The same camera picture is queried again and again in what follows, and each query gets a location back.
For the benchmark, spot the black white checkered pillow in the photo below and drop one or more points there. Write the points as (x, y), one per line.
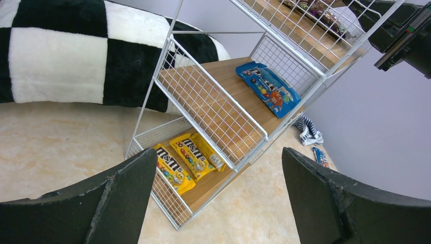
(98, 52)

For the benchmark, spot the yellow candy bag front up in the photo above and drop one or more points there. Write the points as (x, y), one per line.
(191, 155)

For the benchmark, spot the blue striped cloth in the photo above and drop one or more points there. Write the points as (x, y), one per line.
(308, 133)

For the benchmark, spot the blue candy bag upright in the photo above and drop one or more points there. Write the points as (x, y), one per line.
(320, 157)

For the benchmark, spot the white wire shelf rack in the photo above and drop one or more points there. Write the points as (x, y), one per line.
(217, 104)

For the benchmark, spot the yellow candy bag up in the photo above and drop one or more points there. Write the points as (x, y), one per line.
(171, 169)
(191, 155)

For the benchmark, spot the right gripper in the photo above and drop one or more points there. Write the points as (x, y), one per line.
(403, 37)

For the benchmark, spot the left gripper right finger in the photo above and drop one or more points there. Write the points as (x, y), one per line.
(330, 207)

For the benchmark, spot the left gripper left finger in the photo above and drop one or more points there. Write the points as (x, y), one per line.
(108, 207)

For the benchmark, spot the blue candy bag floor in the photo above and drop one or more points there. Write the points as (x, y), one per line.
(269, 87)

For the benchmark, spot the purple candy bag front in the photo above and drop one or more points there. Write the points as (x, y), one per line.
(318, 12)

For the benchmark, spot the yellow candy bag back up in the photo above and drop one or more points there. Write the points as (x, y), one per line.
(171, 169)

